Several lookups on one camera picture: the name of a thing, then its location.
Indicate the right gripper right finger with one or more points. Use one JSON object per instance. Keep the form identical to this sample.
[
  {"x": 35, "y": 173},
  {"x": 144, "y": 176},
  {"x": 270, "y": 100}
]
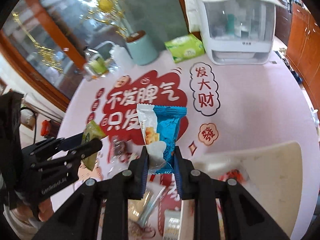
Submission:
[{"x": 243, "y": 217}]

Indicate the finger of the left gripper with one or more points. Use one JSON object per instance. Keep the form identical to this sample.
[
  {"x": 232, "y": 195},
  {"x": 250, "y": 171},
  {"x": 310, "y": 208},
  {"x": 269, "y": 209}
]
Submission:
[
  {"x": 71, "y": 142},
  {"x": 81, "y": 152}
]

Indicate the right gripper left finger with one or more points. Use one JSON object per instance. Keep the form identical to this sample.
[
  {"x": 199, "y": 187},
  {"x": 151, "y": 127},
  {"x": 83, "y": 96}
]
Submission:
[{"x": 78, "y": 217}]

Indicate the dark chocolate snack pack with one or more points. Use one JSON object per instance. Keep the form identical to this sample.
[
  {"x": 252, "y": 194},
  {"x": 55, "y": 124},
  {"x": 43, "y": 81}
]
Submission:
[{"x": 120, "y": 157}]

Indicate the yellow cake clear bag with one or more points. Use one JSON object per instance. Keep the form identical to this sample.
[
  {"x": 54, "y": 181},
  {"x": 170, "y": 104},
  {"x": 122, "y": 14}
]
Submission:
[{"x": 139, "y": 211}]

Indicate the white plastic storage bin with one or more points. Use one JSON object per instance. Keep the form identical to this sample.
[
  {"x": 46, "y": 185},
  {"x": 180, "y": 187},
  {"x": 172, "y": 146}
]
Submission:
[{"x": 275, "y": 182}]

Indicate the blue white cracker pack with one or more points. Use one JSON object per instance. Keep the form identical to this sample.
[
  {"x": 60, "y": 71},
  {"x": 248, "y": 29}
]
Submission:
[{"x": 160, "y": 126}]

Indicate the orange white oats pack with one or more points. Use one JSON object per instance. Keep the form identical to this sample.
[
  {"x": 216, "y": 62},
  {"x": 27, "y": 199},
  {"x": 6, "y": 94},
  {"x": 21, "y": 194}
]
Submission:
[{"x": 171, "y": 224}]

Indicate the person left hand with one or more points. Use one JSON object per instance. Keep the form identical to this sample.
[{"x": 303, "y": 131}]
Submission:
[{"x": 19, "y": 219}]

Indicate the green label glass bottle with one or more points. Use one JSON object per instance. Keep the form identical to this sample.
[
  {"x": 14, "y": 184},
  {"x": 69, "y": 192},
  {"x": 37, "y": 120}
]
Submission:
[{"x": 95, "y": 65}]

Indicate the white squeeze bottle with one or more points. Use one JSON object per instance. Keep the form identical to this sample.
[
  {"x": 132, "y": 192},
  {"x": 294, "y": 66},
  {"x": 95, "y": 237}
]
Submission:
[{"x": 121, "y": 57}]

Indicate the printed pink tablecloth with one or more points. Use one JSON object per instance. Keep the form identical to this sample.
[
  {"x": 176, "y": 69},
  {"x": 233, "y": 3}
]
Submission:
[{"x": 229, "y": 108}]

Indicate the mint green canister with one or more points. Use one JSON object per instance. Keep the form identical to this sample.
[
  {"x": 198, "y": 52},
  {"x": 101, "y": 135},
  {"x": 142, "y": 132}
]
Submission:
[{"x": 141, "y": 48}]

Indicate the glass sliding door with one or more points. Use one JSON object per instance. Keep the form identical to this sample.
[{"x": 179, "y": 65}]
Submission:
[{"x": 44, "y": 40}]

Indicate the green wet wipes pack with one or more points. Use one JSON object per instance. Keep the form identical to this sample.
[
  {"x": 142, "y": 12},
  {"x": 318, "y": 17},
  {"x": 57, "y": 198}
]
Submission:
[{"x": 184, "y": 48}]

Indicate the white tabletop sterilizer cabinet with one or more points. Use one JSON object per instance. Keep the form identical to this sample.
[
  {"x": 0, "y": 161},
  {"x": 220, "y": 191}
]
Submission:
[{"x": 234, "y": 31}]

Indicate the wooden cabinet wall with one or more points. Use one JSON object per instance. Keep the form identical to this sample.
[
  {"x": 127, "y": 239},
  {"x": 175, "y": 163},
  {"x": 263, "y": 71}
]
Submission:
[{"x": 297, "y": 28}]

